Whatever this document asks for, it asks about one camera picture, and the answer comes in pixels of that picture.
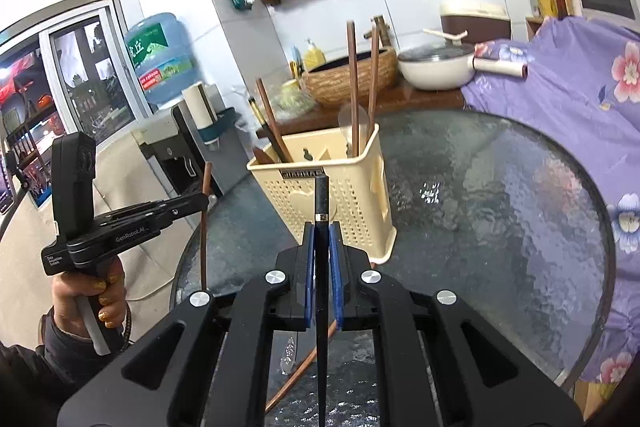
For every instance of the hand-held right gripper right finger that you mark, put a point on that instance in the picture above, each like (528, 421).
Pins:
(336, 287)

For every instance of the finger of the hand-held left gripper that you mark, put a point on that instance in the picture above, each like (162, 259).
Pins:
(175, 207)

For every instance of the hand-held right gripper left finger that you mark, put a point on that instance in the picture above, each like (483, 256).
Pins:
(308, 287)

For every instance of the beige plastic utensil holder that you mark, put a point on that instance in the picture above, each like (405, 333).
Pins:
(350, 207)

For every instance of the black chopstick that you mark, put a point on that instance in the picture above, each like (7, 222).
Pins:
(262, 124)
(322, 202)

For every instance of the translucent rice spoon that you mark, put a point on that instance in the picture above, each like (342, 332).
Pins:
(345, 122)

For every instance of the person's left forearm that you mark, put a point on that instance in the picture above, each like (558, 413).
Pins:
(35, 372)

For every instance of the person's left hand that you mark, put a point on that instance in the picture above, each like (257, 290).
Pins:
(65, 302)

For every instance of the water dispenser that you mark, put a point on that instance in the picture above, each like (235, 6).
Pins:
(170, 147)

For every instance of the white paper cup tube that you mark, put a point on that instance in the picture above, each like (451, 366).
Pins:
(200, 107)

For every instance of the blue water jug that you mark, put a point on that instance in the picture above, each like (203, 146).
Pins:
(157, 57)

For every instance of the clear plastic bags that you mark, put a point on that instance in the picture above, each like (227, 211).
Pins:
(295, 104)

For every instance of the yellow cup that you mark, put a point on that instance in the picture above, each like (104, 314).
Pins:
(290, 87)

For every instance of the wooden sink counter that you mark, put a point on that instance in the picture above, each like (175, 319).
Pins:
(415, 99)

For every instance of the woven pattern sink basin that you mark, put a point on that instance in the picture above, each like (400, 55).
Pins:
(340, 82)

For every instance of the yellow soap pump bottle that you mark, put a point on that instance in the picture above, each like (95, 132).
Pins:
(315, 57)

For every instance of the white cooking pot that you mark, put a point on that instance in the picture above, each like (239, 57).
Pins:
(435, 74)

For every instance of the glass pot lid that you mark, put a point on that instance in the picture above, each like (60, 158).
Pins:
(435, 53)

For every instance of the bronze bamboo style faucet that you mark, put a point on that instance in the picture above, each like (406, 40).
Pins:
(380, 29)

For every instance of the white rice paddle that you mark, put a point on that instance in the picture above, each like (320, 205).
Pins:
(442, 35)

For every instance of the brown and white rice cooker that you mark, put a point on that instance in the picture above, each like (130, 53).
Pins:
(475, 24)

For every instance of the purple floral cloth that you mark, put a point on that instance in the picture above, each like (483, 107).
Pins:
(565, 72)

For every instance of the wooden storage box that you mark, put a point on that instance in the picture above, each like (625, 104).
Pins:
(535, 29)

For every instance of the window with metal frame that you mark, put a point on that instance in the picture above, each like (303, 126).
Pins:
(85, 72)

